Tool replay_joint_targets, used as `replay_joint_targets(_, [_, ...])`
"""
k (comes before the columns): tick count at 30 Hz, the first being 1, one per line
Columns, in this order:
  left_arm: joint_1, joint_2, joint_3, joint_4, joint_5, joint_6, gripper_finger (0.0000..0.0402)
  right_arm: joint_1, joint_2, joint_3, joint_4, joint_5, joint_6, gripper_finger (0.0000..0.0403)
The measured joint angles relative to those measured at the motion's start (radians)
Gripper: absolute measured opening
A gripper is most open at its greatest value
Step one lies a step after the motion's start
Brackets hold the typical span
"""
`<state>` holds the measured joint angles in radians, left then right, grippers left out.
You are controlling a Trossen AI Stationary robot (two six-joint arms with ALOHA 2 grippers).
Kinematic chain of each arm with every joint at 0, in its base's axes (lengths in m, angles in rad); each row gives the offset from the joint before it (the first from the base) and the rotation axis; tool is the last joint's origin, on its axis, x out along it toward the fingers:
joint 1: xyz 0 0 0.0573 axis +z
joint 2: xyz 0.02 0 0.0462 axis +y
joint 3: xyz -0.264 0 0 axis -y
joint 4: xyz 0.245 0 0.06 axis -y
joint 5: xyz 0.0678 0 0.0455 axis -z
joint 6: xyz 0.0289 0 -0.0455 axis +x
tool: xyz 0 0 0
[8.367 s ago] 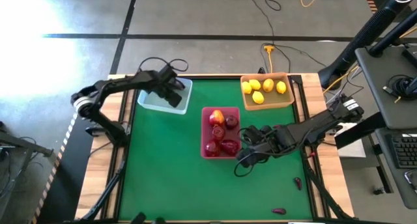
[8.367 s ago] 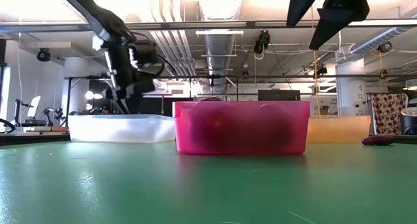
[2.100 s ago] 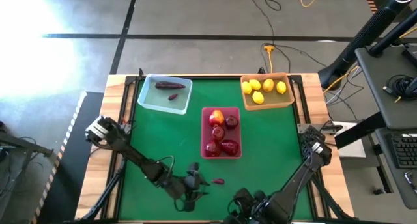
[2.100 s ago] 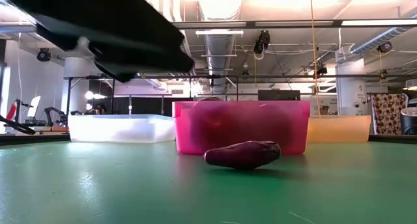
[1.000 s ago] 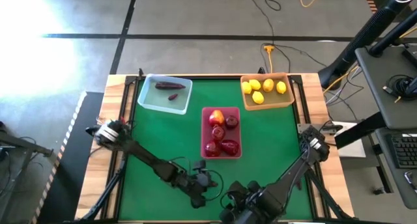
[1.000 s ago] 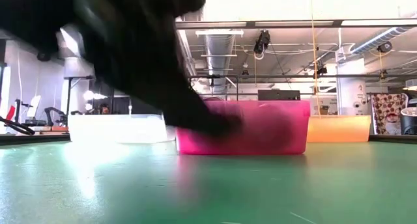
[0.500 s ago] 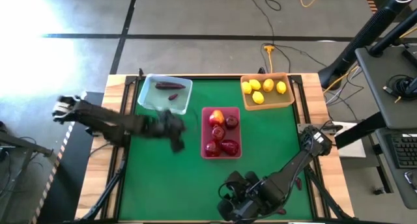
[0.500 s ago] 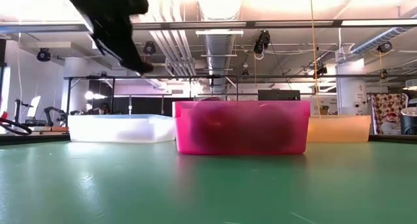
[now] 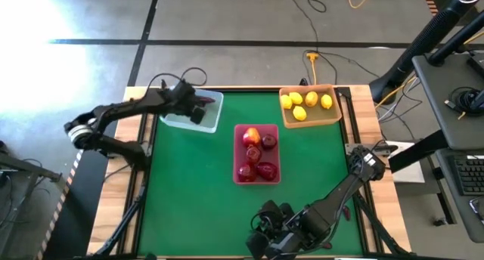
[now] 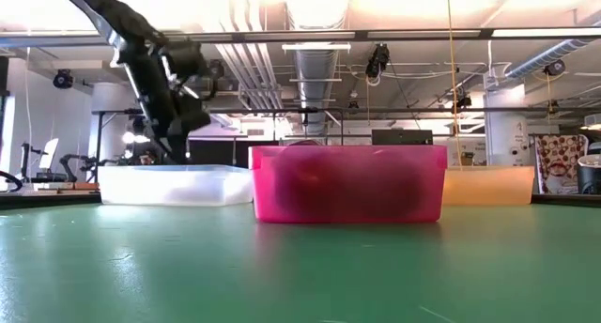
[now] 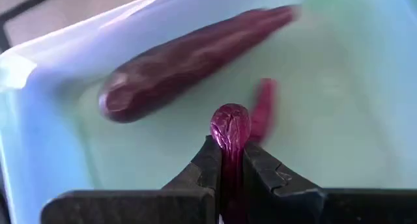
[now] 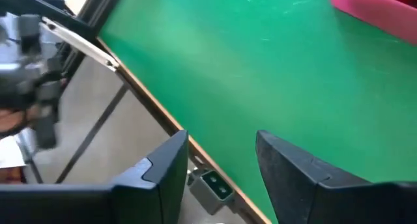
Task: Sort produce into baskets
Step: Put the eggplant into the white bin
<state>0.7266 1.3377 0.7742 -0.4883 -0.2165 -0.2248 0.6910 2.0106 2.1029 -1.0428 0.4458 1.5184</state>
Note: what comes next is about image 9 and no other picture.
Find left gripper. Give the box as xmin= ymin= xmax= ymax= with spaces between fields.
xmin=168 ymin=79 xmax=208 ymax=125

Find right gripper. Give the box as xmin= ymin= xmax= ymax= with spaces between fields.
xmin=245 ymin=199 xmax=307 ymax=260

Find clear plastic bin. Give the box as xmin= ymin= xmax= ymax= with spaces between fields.
xmin=159 ymin=86 xmax=225 ymax=135

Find pink plastic bin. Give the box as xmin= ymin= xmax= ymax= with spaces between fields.
xmin=232 ymin=123 xmax=282 ymax=186

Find green table mat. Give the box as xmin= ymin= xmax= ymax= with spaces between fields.
xmin=136 ymin=86 xmax=365 ymax=258

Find orange plastic bin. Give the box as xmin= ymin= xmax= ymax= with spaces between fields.
xmin=278 ymin=84 xmax=343 ymax=129

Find yellow power plug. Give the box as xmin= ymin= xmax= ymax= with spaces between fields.
xmin=306 ymin=51 xmax=321 ymax=86

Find white box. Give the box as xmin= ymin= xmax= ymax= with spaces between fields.
xmin=383 ymin=141 xmax=427 ymax=184

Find black floor mat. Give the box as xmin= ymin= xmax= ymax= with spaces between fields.
xmin=37 ymin=107 xmax=122 ymax=260

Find grey metal stand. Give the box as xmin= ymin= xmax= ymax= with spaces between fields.
xmin=0 ymin=138 xmax=64 ymax=231

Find dark grey keyboard tray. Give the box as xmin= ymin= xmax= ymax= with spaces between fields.
xmin=434 ymin=147 xmax=484 ymax=244

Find black phone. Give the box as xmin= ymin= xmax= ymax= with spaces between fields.
xmin=468 ymin=197 xmax=484 ymax=215

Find black keyboard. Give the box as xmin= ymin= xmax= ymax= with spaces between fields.
xmin=448 ymin=153 xmax=484 ymax=197

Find dark grey desk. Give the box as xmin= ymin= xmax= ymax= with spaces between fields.
xmin=411 ymin=51 xmax=484 ymax=151

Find black ribbed pole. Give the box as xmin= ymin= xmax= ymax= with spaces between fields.
xmin=368 ymin=0 xmax=484 ymax=104

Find black smooth pole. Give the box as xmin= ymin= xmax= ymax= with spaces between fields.
xmin=429 ymin=10 xmax=484 ymax=67

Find long black floor cable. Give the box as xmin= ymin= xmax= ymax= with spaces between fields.
xmin=278 ymin=0 xmax=321 ymax=51

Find coiled black floor cable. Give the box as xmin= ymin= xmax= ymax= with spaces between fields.
xmin=306 ymin=0 xmax=332 ymax=14

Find black cable coil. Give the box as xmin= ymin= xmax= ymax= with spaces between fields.
xmin=445 ymin=86 xmax=484 ymax=120

